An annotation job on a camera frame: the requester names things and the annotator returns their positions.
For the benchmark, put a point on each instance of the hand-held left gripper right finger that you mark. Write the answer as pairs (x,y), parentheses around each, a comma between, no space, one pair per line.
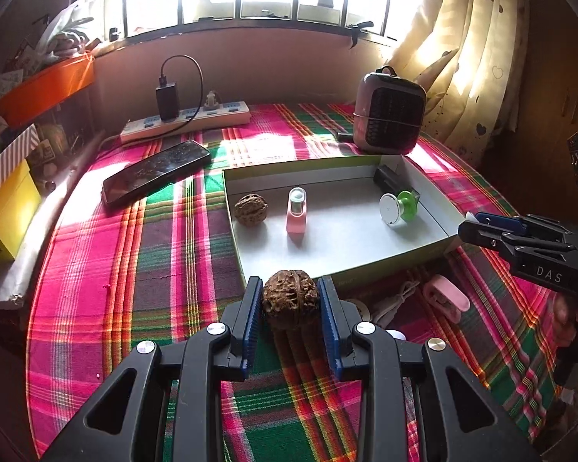
(330,327)

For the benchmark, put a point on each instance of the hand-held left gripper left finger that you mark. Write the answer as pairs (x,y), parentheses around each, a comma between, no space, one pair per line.
(250,327)

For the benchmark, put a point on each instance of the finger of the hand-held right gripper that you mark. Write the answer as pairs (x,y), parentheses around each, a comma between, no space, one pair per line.
(503,222)
(481,237)

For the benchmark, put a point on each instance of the white round jar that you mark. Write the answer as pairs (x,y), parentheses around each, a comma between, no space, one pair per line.
(362,309)

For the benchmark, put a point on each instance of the small brown walnut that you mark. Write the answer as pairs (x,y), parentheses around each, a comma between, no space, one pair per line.
(289,293)

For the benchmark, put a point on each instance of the white round gadget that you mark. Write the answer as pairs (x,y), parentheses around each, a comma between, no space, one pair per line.
(395,335)

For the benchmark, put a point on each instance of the pink white clip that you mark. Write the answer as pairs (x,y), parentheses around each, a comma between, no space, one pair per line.
(445,293)

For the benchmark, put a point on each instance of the green white cardboard box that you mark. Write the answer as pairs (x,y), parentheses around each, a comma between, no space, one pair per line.
(342,236)

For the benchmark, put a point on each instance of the green white spool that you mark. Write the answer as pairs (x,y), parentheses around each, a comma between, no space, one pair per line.
(390,208)

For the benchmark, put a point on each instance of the black bike light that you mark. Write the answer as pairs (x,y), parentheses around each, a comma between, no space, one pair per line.
(387,178)

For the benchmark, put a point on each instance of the pink white toy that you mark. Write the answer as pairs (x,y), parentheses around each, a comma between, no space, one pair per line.
(296,221)

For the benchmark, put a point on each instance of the large brown walnut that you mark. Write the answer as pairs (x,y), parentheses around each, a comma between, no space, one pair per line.
(250,209)

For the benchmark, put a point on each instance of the person's right hand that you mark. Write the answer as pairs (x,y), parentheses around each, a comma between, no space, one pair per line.
(564,318)

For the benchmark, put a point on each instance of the pink green plaid blanket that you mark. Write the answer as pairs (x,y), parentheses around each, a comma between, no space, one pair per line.
(149,274)

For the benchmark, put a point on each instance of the brown wooden wardrobe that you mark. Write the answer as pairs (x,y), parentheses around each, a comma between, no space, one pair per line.
(549,82)

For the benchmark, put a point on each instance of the grey space heater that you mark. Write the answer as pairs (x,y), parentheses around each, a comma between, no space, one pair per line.
(390,115)

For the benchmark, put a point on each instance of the cream heart print curtain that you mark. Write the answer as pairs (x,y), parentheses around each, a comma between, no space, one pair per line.
(477,57)

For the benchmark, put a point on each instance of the small black plug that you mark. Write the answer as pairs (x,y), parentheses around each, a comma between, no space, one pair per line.
(345,135)

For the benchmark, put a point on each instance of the black smartphone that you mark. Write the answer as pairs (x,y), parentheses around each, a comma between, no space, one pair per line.
(156,171)

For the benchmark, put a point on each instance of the white power strip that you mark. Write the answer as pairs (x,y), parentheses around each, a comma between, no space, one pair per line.
(197,118)

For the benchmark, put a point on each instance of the white plug adapter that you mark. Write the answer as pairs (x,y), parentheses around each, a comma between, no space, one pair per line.
(212,101)

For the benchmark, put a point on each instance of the black charger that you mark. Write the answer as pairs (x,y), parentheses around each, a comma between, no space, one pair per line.
(167,101)

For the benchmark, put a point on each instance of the yellow box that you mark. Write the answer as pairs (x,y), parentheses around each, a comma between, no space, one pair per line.
(5,221)

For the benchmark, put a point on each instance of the red white striped box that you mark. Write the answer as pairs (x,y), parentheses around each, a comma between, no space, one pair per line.
(9,163)

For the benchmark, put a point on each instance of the orange box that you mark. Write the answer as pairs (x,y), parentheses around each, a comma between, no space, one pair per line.
(43,86)

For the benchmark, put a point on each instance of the white plastic bag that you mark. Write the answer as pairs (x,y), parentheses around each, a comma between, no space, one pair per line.
(60,24)

